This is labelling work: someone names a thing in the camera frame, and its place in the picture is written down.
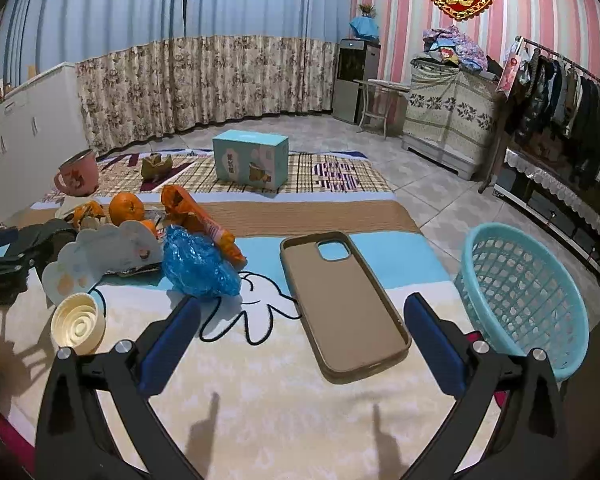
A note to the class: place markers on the blue bag on dispenser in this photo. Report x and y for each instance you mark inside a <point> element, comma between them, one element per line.
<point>365,28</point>

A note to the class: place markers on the pink mug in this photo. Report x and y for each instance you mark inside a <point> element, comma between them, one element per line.
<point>78,176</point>

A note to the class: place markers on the small brown figurine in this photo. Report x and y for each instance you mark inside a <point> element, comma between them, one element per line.
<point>155,166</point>

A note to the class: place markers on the orange snack wrapper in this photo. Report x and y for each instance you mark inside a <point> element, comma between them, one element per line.
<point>183,210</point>

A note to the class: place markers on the low lace-covered tv stand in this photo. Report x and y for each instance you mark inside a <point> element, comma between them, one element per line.
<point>538,192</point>

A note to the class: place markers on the cream round lid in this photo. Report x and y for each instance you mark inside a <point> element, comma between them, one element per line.
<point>78,323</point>

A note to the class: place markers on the grey water dispenser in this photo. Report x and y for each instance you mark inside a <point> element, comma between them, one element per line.
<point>358,60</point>

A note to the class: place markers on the cloth-covered cabinet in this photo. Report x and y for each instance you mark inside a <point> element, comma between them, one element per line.
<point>450,115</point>

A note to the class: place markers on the blue plastic bag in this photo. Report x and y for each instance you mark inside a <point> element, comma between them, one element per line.
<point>195,266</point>

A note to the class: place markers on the small metal folding table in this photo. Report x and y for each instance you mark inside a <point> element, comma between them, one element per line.
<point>377,98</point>

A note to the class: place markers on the clothes rack with garments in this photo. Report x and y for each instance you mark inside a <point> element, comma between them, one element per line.
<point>540,89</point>

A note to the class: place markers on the teal plastic mesh basket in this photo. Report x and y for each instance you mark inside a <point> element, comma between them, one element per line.
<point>519,296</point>

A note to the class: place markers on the whole orange fruit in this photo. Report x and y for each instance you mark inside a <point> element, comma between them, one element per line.
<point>126,206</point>

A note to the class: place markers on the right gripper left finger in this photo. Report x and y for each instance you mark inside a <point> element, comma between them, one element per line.
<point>161,346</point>

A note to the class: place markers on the teal cardboard box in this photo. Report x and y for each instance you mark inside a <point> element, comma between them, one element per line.
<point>255,159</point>

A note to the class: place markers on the white cloud-shaped card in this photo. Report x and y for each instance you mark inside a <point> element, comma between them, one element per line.
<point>81,264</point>

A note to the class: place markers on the white cabinet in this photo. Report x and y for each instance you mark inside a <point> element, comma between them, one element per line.
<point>41,126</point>

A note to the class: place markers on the pile of folded clothes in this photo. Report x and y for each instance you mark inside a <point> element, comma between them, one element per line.
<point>449,44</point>

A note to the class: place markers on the brown phone case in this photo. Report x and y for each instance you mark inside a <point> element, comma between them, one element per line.
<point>352,325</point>

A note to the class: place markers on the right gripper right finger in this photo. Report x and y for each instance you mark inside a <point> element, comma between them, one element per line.
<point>441,343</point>

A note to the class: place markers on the patterned table blanket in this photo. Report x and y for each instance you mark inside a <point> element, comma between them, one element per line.
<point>248,400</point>

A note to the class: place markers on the blue floral curtain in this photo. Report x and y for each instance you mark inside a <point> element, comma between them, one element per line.
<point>147,68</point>

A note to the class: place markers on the orange peel piece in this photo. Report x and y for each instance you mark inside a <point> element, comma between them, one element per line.
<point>90,215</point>

